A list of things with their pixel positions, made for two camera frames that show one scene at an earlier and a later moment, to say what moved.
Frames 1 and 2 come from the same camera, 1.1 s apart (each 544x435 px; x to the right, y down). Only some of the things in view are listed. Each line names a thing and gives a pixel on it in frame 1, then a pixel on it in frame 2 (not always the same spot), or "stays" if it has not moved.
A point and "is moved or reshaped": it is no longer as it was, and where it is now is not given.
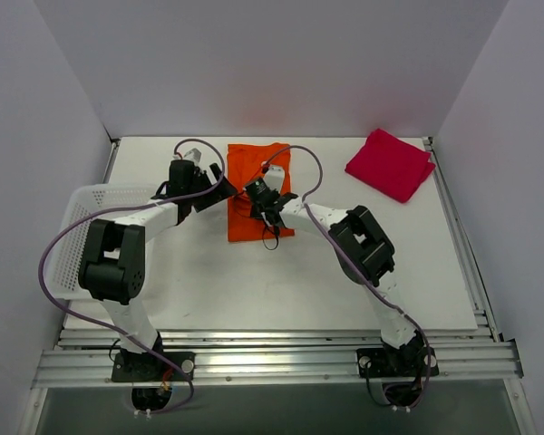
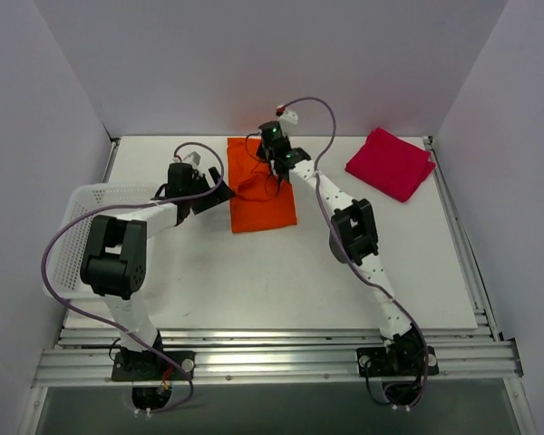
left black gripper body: (215, 187) stays
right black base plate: (393, 362) stays
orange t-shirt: (245, 164) is moved or reshaped
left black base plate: (149, 367) stays
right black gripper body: (272, 208) -> (267, 148)
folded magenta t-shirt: (391, 164) stays
